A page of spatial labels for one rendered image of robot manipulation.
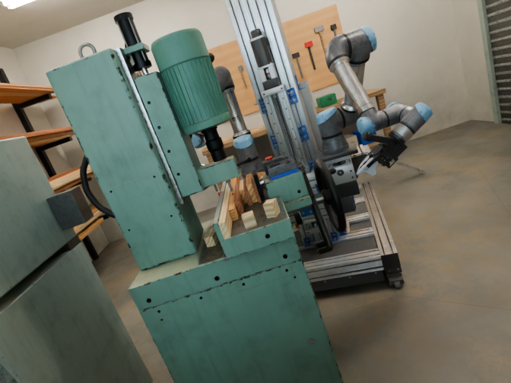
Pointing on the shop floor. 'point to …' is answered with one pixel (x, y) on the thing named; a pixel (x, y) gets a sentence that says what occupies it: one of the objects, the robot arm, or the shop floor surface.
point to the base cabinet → (246, 332)
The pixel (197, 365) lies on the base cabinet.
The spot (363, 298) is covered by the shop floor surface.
